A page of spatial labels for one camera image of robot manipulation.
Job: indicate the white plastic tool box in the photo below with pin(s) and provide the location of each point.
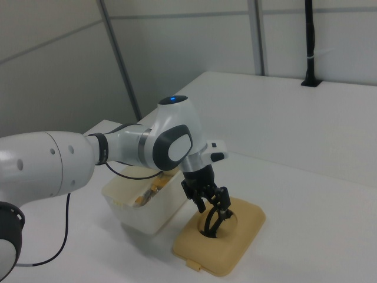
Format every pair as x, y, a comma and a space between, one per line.
147, 218

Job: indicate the yellow C-clamp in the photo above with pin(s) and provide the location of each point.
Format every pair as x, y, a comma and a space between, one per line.
160, 183

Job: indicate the black mounting pole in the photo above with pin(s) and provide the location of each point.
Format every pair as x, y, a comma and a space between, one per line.
309, 29

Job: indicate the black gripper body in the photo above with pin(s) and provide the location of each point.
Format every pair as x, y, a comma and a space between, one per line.
200, 177

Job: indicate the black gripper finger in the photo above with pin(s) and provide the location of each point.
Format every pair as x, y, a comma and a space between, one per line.
223, 198
198, 198

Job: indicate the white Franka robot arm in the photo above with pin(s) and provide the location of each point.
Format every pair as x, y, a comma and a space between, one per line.
176, 118

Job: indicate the grey partition post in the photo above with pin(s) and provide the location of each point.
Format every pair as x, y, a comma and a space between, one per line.
259, 35
117, 59

